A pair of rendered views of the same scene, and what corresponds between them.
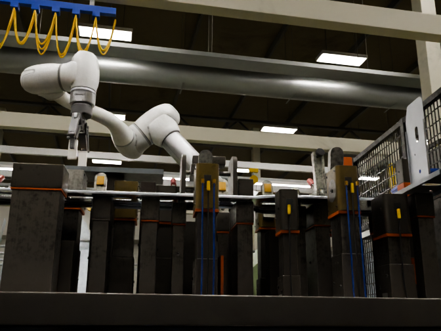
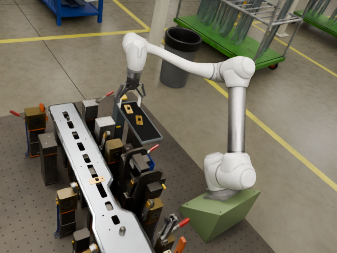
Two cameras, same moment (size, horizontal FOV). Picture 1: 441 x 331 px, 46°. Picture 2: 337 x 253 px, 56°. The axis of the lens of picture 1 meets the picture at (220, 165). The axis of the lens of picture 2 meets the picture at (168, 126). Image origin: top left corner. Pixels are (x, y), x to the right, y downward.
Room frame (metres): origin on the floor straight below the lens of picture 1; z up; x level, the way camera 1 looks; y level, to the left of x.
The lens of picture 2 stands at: (1.12, -0.96, 2.35)
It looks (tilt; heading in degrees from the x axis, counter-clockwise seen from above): 38 degrees down; 57
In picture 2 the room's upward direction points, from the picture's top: 15 degrees clockwise
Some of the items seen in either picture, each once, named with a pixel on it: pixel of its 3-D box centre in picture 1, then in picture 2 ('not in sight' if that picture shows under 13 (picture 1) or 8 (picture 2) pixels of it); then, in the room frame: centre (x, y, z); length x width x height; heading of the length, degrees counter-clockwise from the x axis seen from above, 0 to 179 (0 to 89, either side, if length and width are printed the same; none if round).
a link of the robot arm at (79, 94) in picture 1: (82, 99); (134, 72); (1.73, 0.50, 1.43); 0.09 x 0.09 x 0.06
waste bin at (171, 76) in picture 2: not in sight; (178, 58); (3.19, 2.49, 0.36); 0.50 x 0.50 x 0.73
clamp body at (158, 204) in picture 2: (265, 251); (150, 224); (1.69, -0.15, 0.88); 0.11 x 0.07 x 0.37; 7
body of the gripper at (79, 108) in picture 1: (81, 118); (132, 82); (1.73, 0.50, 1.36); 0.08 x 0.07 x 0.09; 179
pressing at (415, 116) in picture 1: (417, 152); not in sight; (1.53, -0.61, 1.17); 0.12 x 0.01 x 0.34; 7
